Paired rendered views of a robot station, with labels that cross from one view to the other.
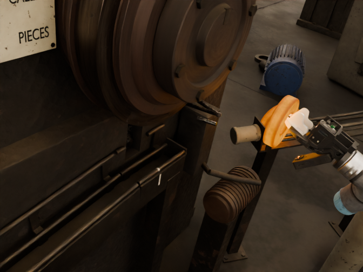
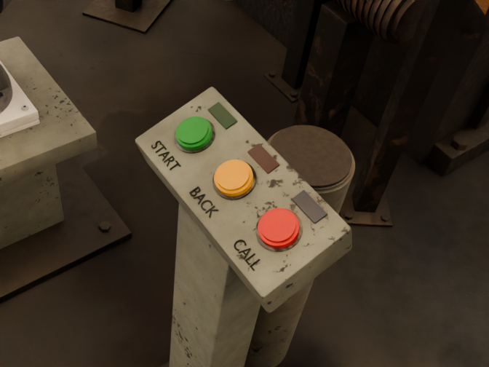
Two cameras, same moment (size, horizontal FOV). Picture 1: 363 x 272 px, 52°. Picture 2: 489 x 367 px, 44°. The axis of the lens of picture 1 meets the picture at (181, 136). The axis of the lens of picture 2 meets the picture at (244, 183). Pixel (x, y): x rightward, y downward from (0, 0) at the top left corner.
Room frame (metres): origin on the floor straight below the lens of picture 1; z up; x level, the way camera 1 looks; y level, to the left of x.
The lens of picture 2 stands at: (1.09, -1.32, 1.07)
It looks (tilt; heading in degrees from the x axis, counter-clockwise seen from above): 48 degrees down; 105
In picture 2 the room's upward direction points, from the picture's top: 10 degrees clockwise
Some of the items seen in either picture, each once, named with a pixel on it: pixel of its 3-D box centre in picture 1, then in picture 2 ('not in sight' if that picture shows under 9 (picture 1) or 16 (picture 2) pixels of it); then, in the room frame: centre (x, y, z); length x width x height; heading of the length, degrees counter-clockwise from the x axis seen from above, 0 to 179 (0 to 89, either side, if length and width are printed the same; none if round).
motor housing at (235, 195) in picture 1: (220, 230); (348, 72); (0.98, -0.22, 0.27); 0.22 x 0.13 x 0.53; 149
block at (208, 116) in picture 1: (194, 137); not in sight; (0.97, -0.04, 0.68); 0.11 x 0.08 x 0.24; 59
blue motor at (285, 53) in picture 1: (284, 68); not in sight; (2.91, -0.73, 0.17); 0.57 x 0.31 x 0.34; 169
